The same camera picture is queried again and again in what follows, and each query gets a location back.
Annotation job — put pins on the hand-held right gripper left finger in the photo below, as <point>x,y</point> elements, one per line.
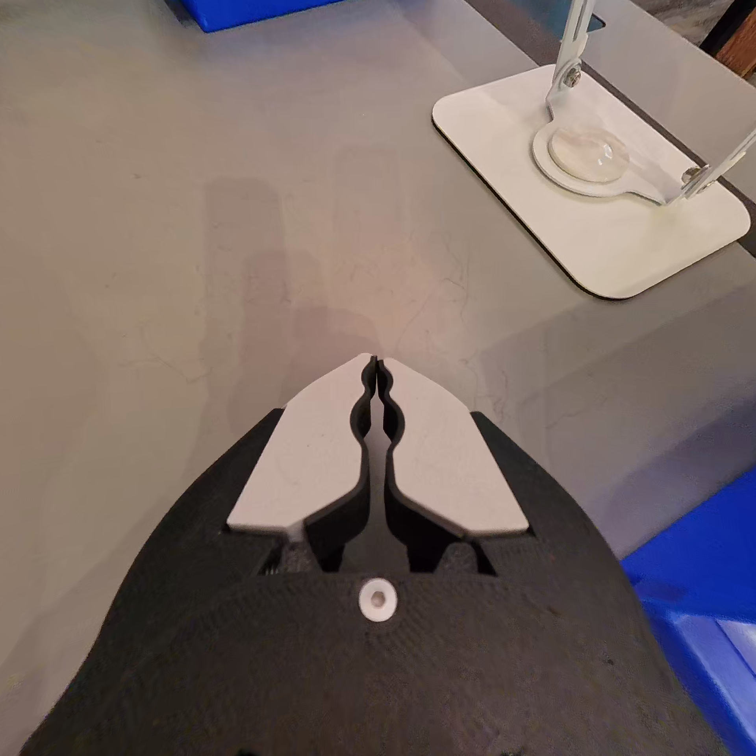
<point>301,460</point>

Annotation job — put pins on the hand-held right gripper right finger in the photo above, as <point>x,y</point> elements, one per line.
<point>455,466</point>

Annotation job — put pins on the grey desk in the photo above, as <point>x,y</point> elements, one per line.
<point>177,236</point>

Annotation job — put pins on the white document stand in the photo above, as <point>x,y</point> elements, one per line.
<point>590,236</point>

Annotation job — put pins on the brown wooden box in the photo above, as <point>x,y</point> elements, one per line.
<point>741,53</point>

